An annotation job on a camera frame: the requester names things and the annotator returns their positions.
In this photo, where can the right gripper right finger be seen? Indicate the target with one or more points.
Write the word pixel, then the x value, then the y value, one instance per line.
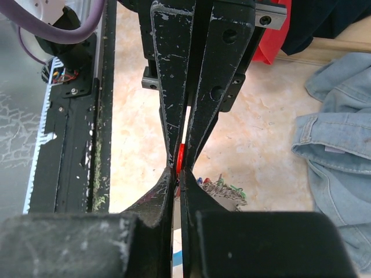
pixel 221 243

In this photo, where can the bunch of keys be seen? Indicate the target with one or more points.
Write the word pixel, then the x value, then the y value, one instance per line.
pixel 228 196

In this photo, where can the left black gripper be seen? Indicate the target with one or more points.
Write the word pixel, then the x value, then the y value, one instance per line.
pixel 225 37

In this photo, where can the blue denim shirt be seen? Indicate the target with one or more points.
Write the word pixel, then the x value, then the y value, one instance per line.
pixel 335 142

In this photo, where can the dark striped shirt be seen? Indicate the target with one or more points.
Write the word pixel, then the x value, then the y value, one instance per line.
pixel 321 19

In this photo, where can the wooden clothes rack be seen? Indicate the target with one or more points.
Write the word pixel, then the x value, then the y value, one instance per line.
pixel 322 51

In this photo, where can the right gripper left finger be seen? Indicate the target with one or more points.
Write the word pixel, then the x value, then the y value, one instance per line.
pixel 134 243

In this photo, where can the red key tag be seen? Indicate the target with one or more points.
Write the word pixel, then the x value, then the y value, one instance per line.
pixel 180 158

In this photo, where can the red tank top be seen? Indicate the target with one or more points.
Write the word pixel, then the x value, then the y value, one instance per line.
pixel 273 40

